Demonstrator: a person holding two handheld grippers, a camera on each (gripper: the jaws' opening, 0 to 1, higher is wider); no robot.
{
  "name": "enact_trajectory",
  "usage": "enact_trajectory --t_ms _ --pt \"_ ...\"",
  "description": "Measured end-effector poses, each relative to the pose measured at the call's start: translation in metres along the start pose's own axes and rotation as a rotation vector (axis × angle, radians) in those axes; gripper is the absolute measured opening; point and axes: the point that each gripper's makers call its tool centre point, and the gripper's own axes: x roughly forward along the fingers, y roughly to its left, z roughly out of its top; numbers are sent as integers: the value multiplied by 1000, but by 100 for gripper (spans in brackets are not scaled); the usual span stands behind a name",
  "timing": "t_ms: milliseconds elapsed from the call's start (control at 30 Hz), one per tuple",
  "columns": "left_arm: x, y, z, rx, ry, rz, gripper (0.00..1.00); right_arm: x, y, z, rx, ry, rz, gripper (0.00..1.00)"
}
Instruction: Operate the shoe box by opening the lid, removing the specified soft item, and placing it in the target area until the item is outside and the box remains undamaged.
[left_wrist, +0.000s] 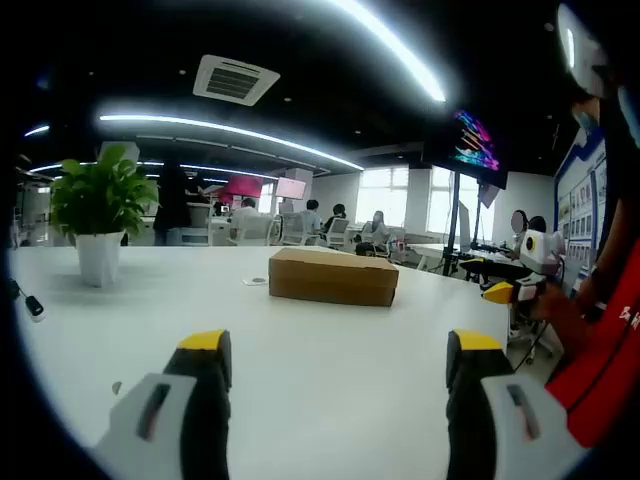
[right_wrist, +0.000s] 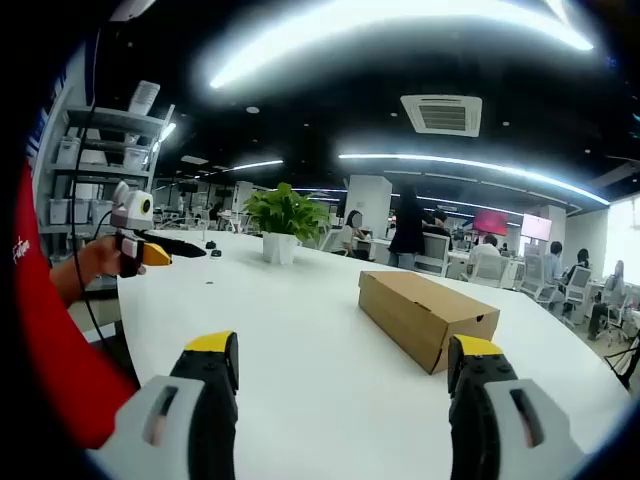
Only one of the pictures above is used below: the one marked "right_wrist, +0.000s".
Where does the person's left hand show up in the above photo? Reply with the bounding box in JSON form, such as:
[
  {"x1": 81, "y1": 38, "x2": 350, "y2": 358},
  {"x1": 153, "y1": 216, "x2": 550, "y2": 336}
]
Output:
[{"x1": 78, "y1": 232, "x2": 149, "y2": 286}]

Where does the green potted plant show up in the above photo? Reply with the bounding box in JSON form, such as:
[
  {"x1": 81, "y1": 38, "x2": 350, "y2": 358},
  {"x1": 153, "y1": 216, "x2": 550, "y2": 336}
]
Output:
[{"x1": 242, "y1": 182, "x2": 331, "y2": 265}]

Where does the wide ceiling strip light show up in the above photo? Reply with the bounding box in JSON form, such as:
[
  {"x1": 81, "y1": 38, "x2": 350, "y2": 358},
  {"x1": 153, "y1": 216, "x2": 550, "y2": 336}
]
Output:
[{"x1": 207, "y1": 0, "x2": 596, "y2": 91}]

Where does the white storage bin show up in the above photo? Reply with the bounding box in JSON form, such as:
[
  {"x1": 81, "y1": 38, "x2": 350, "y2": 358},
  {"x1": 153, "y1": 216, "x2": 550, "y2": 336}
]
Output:
[
  {"x1": 89, "y1": 199, "x2": 115, "y2": 225},
  {"x1": 55, "y1": 137, "x2": 82, "y2": 166},
  {"x1": 122, "y1": 146, "x2": 151, "y2": 171},
  {"x1": 48, "y1": 198, "x2": 74, "y2": 225}
]

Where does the grey metal shelf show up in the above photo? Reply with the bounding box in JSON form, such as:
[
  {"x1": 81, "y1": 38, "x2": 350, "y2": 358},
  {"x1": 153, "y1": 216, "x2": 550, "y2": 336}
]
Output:
[{"x1": 39, "y1": 79, "x2": 176, "y2": 241}]

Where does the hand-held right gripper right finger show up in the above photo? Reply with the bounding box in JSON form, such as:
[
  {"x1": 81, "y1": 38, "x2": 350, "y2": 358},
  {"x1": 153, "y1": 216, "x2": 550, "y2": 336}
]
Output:
[{"x1": 446, "y1": 334, "x2": 587, "y2": 480}]

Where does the black cable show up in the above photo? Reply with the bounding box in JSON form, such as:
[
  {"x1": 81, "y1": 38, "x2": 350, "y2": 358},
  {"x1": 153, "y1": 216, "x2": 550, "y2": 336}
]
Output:
[{"x1": 67, "y1": 24, "x2": 124, "y2": 351}]

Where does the pale pink wall screen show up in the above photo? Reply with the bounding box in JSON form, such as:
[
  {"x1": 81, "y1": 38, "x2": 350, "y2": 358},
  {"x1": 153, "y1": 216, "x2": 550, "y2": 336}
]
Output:
[{"x1": 519, "y1": 213, "x2": 554, "y2": 241}]

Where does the white office chair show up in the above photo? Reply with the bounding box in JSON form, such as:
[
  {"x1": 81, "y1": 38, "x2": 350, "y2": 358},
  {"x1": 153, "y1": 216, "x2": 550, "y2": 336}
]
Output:
[
  {"x1": 414, "y1": 233, "x2": 451, "y2": 276},
  {"x1": 472, "y1": 252, "x2": 511, "y2": 289},
  {"x1": 562, "y1": 264, "x2": 594, "y2": 326}
]

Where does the thin ceiling strip light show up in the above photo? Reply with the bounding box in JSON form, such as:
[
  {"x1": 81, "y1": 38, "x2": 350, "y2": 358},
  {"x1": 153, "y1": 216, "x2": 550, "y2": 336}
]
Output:
[{"x1": 337, "y1": 152, "x2": 611, "y2": 206}]

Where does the cardboard shoe box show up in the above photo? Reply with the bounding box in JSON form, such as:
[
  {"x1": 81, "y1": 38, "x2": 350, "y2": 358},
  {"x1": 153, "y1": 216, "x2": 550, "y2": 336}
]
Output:
[{"x1": 357, "y1": 269, "x2": 501, "y2": 376}]

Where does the ceiling air vent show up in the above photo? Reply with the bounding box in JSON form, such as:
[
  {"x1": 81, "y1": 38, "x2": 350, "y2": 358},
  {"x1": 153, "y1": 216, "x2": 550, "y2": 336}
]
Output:
[{"x1": 399, "y1": 93, "x2": 484, "y2": 139}]

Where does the black tripod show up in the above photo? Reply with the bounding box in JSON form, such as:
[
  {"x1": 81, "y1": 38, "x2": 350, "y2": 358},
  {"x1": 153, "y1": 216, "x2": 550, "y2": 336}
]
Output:
[{"x1": 604, "y1": 337, "x2": 640, "y2": 391}]

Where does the white ribbed panel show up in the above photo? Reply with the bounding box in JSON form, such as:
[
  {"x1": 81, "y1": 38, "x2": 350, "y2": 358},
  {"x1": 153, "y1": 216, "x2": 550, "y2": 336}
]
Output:
[{"x1": 128, "y1": 79, "x2": 161, "y2": 115}]

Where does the person in red shirt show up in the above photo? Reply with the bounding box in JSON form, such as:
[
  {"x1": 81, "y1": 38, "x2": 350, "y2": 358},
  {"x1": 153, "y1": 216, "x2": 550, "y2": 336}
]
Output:
[{"x1": 14, "y1": 164, "x2": 141, "y2": 451}]

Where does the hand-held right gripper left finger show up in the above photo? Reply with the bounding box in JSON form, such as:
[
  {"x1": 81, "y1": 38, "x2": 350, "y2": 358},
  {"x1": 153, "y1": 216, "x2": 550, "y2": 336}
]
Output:
[{"x1": 87, "y1": 329, "x2": 241, "y2": 480}]

